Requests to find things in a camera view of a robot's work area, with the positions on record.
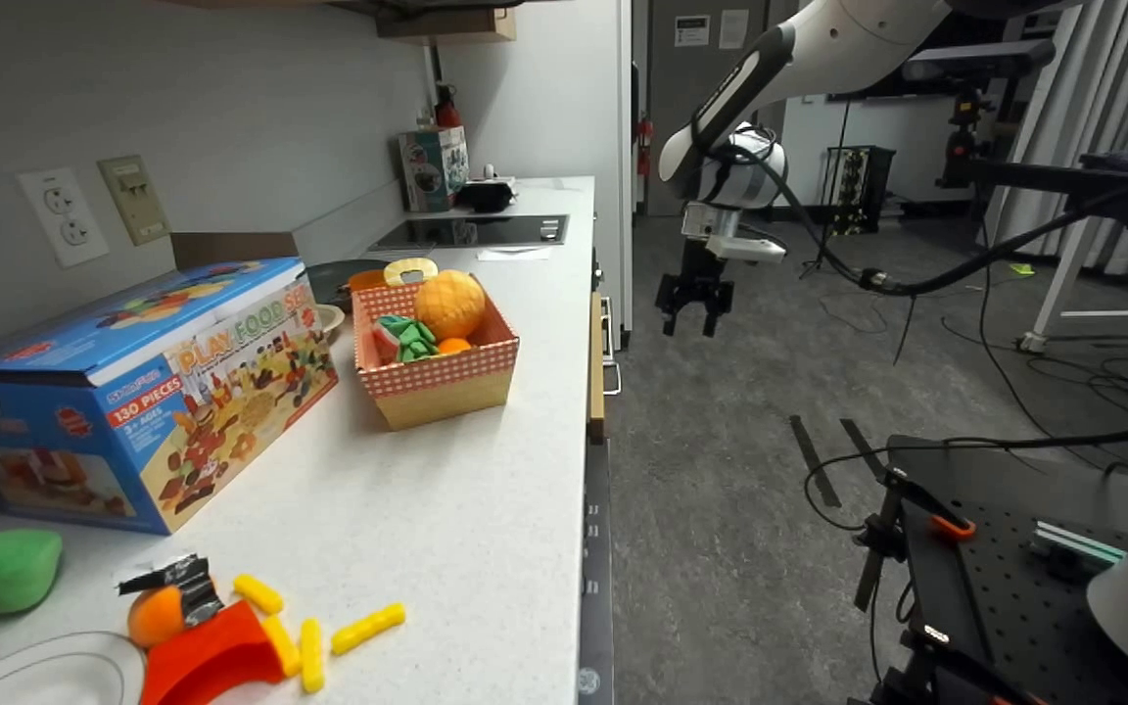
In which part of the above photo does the black induction cooktop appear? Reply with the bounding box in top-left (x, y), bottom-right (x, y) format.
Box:
top-left (372, 215), bottom-right (568, 249)

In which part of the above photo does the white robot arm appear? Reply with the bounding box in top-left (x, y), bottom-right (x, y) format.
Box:
top-left (653, 0), bottom-right (954, 333)

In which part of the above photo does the orange pineapple plush toy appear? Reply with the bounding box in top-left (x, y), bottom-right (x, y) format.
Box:
top-left (381, 269), bottom-right (490, 362)

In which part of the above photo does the yellow toy fry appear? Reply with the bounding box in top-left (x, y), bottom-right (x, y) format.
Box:
top-left (299, 617), bottom-right (324, 695)
top-left (230, 570), bottom-right (285, 614)
top-left (330, 604), bottom-right (406, 658)

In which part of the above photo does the yellow toy ring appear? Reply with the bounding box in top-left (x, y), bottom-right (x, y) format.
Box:
top-left (381, 255), bottom-right (444, 290)

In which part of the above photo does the black camera tripod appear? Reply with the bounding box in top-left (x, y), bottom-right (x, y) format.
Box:
top-left (790, 418), bottom-right (975, 705)

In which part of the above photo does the orange toy fruit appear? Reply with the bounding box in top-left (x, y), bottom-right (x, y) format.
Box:
top-left (128, 589), bottom-right (184, 649)

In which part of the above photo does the blue play food box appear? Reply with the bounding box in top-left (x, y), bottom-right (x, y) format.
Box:
top-left (0, 257), bottom-right (338, 531)

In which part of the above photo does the red checkered basket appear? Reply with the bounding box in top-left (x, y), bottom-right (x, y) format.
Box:
top-left (354, 286), bottom-right (522, 428)

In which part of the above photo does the red fries holder toy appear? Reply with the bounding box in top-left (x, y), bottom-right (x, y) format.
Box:
top-left (142, 604), bottom-right (285, 705)

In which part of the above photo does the beige wall switch plate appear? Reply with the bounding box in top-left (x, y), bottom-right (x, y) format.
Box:
top-left (99, 154), bottom-right (170, 241)

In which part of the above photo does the green plush toy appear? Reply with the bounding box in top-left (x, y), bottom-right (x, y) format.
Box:
top-left (0, 529), bottom-right (64, 614)

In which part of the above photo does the white plate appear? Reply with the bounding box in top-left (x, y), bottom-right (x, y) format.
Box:
top-left (0, 631), bottom-right (146, 705)

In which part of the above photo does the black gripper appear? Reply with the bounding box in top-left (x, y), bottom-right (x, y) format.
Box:
top-left (659, 240), bottom-right (731, 337)

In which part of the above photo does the white wall outlet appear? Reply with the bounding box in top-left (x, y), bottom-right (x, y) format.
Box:
top-left (18, 168), bottom-right (111, 266)

